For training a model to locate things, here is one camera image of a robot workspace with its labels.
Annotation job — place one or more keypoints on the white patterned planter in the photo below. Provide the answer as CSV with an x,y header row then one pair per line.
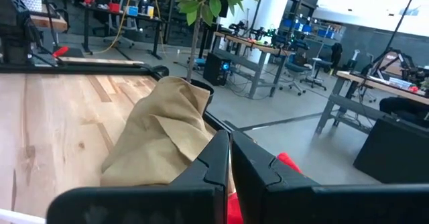
x,y
31,1

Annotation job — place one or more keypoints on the yellow cup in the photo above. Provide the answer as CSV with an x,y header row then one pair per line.
x,y
150,11

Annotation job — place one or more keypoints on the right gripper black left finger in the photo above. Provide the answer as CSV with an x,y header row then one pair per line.
x,y
151,207

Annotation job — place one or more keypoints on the black plant pot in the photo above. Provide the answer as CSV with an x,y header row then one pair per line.
x,y
210,98

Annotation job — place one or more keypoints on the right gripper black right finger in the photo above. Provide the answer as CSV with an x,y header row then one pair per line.
x,y
318,207

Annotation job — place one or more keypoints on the red box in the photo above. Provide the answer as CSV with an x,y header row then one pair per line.
x,y
114,7

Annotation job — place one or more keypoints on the black workshop desk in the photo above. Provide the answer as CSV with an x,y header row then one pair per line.
x,y
157,36

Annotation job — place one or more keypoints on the light grey office chair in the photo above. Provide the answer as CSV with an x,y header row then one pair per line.
x,y
129,24

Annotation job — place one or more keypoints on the white stool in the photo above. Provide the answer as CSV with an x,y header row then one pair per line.
x,y
318,63

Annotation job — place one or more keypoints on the wooden table with grey legs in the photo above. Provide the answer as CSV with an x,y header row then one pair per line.
x,y
259,69

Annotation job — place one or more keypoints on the black aluminium table frame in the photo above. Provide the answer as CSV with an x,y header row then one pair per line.
x,y
83,69

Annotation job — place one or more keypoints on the large black box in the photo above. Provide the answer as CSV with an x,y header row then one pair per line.
x,y
395,150

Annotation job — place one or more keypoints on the tan cloth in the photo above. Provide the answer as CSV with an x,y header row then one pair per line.
x,y
157,133

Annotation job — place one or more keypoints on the small wooden table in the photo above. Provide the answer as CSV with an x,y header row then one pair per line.
x,y
50,22

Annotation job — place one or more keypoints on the red cloth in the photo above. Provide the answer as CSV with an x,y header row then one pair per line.
x,y
288,162

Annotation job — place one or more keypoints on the black jacket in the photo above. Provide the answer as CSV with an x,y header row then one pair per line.
x,y
336,54

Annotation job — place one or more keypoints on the blue office chair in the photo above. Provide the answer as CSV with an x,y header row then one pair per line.
x,y
295,66

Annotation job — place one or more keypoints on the long wooden workbench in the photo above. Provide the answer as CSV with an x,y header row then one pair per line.
x,y
385,88

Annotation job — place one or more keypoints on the white column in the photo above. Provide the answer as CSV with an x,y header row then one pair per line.
x,y
271,12

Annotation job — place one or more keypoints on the black computer tower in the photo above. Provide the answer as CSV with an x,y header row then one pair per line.
x,y
214,69

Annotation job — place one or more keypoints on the green leafy plant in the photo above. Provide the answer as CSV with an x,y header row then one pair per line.
x,y
201,2

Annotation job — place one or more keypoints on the blue box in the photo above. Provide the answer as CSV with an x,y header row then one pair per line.
x,y
133,11

